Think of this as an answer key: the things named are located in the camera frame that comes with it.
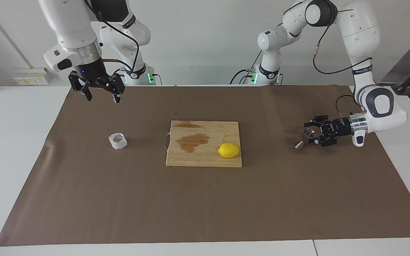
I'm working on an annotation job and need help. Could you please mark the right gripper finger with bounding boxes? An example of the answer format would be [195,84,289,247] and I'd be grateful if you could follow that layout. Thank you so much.
[109,75,126,104]
[69,71,93,102]

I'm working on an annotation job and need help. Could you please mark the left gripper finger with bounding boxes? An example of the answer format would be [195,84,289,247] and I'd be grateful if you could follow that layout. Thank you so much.
[304,114,330,129]
[308,135,337,147]

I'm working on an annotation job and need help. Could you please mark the steel double jigger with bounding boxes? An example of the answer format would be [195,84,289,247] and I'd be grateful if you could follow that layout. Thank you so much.
[295,128,316,150]

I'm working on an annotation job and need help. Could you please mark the clear crinkled glass cup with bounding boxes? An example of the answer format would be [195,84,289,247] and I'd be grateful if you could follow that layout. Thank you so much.
[108,132,128,150]

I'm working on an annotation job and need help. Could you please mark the yellow lemon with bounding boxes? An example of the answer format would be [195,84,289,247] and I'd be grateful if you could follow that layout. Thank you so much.
[218,143,241,159]

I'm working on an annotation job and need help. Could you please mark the wooden cutting board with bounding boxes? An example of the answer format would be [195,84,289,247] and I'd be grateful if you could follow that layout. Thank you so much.
[164,120,243,168]

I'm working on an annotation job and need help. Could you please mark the brown paper table mat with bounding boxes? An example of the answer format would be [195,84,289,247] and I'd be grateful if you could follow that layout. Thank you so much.
[0,85,410,246]

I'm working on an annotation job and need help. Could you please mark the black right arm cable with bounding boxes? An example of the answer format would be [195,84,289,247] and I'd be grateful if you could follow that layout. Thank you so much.
[84,0,140,71]

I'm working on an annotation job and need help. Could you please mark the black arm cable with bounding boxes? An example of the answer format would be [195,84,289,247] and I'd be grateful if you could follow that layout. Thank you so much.
[84,0,140,71]
[312,7,373,75]

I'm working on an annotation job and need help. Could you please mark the white wall socket box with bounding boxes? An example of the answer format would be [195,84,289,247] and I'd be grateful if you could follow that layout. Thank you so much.
[13,68,53,86]

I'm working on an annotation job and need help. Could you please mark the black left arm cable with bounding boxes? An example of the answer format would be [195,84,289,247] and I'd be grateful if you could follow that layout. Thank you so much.
[312,7,373,75]

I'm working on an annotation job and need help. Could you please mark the white wall conduit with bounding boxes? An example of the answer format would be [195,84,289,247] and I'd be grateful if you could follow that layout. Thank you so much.
[0,0,33,69]

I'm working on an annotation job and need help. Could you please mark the black left base cables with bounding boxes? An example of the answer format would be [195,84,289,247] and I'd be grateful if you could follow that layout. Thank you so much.
[230,50,262,85]

